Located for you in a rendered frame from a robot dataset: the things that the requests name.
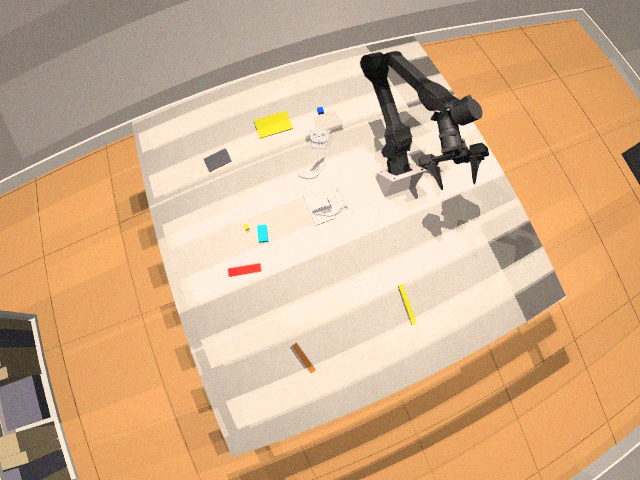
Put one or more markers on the yellow flat bar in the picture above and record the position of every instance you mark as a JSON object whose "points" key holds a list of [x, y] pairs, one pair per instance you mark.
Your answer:
{"points": [[407, 304]]}

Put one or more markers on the red flat bar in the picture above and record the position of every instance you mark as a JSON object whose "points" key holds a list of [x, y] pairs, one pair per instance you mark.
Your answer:
{"points": [[234, 271]]}

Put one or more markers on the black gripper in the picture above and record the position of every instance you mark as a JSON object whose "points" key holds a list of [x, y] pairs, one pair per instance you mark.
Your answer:
{"points": [[451, 145]]}

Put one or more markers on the cyan rectangular block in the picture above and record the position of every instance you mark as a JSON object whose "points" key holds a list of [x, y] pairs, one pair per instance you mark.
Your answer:
{"points": [[262, 233]]}

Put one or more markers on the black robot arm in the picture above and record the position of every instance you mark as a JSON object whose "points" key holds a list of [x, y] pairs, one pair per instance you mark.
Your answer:
{"points": [[432, 95]]}

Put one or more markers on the yellow flat rectangular plate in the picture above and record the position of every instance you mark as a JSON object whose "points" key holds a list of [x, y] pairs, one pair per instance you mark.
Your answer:
{"points": [[273, 124]]}

